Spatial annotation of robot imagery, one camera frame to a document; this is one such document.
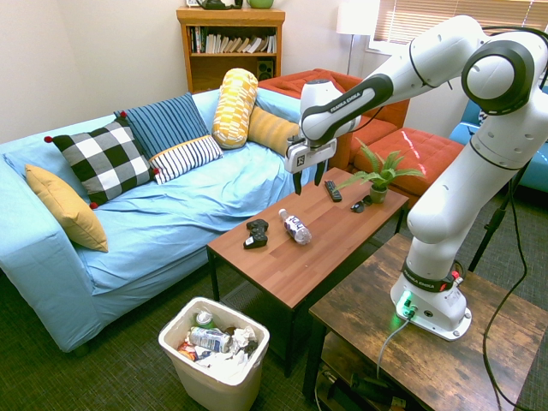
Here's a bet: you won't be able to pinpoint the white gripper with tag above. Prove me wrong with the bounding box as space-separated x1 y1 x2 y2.
284 134 338 197

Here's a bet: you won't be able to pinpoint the clear plastic water bottle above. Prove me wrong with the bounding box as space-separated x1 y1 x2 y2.
277 208 313 247

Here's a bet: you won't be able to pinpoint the crushed white blue bottle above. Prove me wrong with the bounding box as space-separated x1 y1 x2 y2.
188 325 233 354

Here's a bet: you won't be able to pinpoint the white plastic trash bin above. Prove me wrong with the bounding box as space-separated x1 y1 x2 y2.
158 296 271 411

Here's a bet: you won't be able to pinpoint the black TV remote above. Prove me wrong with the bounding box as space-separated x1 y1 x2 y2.
323 180 345 203

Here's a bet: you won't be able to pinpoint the black sunglasses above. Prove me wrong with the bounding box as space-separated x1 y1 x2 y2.
349 195 374 214

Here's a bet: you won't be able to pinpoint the reddish wood coffee table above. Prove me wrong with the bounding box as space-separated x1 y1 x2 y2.
205 166 411 379

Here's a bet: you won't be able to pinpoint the mustard knit striped pillow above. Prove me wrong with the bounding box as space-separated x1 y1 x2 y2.
247 104 301 157

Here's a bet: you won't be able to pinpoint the small potted green fern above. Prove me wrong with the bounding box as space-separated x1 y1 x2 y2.
333 137 426 206

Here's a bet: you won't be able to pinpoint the black game controller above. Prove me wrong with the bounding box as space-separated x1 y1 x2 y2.
242 218 271 251

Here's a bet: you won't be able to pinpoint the orange armchair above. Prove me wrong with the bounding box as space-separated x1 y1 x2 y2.
257 68 411 172

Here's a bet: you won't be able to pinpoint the yellow white patterned bolster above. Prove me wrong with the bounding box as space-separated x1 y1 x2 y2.
211 67 259 151

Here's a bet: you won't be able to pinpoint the white navy striped pillow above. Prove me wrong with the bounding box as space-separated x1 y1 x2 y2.
147 134 224 187

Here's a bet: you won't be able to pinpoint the light blue sofa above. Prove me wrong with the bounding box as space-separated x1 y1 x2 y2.
0 86 331 354

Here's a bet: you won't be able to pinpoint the wooden bookshelf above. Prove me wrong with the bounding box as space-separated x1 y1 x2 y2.
176 5 287 95

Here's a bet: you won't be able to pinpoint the blue dark striped pillow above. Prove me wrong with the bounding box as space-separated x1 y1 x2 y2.
113 92 211 161

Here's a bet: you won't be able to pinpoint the row of paperback books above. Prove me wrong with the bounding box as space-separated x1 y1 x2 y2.
188 26 278 55

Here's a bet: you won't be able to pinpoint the white shade floor lamp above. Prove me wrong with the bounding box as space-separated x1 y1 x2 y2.
335 0 382 77

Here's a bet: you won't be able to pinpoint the crumpled white paper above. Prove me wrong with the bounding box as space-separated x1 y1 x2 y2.
230 325 259 356

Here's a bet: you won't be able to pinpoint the green drink can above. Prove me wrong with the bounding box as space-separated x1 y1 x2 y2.
194 310 216 331

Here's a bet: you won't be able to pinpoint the wooden window blinds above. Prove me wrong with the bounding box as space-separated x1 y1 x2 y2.
373 0 548 45

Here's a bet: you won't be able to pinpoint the black object on shelf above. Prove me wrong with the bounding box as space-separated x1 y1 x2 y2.
197 0 244 11

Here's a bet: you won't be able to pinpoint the black white checked pillow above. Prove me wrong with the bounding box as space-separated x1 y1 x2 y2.
43 111 161 211

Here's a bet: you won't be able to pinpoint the red snack wrapper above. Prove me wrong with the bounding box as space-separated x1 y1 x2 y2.
176 340 199 360

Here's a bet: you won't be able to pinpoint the rustic dark wood table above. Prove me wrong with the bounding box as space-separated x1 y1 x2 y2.
301 232 548 411

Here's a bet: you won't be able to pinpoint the teal blue bench sofa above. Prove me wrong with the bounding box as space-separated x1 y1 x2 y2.
448 83 548 194

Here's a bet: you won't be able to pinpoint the plain mustard yellow pillow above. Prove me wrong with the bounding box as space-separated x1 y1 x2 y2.
23 164 110 254

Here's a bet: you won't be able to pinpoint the grey cable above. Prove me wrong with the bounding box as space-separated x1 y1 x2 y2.
375 315 414 380

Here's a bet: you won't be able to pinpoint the black camera tripod stand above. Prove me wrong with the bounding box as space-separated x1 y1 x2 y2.
467 161 533 273

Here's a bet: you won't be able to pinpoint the black cable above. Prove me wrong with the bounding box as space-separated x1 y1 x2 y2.
481 25 548 411

